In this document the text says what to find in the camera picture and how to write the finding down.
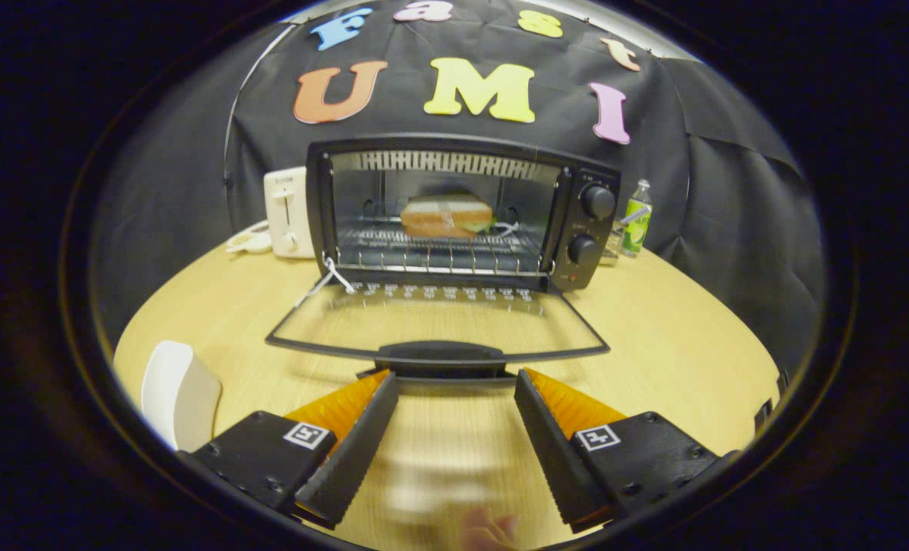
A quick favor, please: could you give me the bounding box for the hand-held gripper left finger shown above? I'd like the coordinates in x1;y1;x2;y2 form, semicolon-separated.
179;369;400;529

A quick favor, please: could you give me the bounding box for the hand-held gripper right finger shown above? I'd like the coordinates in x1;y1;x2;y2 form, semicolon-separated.
514;367;738;534

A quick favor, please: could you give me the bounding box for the black toaster oven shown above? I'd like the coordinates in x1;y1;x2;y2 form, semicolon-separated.
265;134;622;381

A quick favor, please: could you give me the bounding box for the toast sandwich with lettuce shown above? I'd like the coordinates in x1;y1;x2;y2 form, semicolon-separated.
399;194;495;239

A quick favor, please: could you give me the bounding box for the white pop-up toaster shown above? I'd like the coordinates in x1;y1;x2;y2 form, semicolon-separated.
263;166;316;259

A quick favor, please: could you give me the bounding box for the white rectangular plate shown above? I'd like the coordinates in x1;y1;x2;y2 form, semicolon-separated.
141;341;223;452

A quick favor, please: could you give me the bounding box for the small white snack dish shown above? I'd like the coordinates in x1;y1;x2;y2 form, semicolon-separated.
225;220;273;255

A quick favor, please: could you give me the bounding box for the green label drink bottle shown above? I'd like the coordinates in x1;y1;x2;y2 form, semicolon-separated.
621;179;653;258

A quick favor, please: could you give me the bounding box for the white string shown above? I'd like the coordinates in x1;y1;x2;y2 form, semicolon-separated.
295;256;357;308

